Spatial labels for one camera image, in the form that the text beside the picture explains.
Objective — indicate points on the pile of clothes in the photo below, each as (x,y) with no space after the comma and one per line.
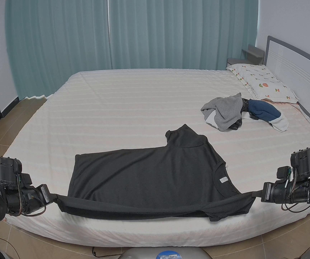
(225,109)

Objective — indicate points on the grey bedside table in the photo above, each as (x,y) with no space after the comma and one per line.
(249,55)

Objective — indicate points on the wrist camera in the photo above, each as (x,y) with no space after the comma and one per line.
(24,179)
(283,172)

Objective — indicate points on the white printed pillow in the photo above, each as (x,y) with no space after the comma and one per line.
(265,82)

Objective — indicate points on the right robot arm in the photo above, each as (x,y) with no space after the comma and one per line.
(301,162)

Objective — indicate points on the blue-green curtain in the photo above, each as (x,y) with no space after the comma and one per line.
(181,26)
(57,42)

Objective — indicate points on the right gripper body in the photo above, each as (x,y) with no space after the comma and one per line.
(279,193)

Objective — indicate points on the black T-shirt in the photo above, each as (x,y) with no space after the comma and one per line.
(149,177)

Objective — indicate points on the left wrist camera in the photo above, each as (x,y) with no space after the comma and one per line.
(24,179)

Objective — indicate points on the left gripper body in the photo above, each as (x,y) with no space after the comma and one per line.
(32,201)

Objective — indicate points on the bed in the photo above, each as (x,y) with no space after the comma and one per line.
(130,104)

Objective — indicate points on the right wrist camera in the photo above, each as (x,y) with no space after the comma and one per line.
(283,172)

